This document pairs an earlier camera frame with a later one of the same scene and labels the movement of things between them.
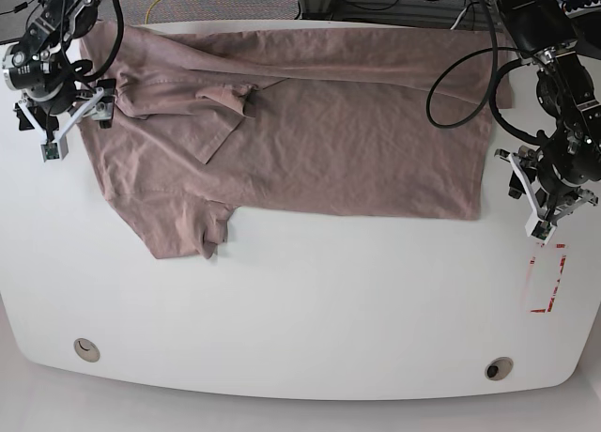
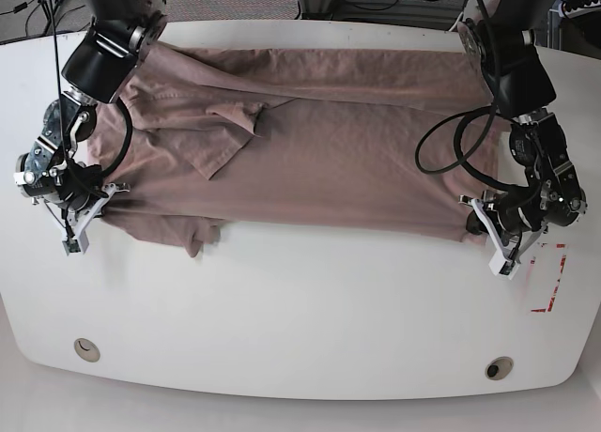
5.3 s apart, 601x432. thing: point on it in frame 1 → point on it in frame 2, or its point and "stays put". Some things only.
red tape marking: (556, 284) stays put
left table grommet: (86, 350) stays put
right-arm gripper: (551, 206) → (513, 218)
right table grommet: (498, 368) stays put
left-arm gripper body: (57, 137) → (82, 208)
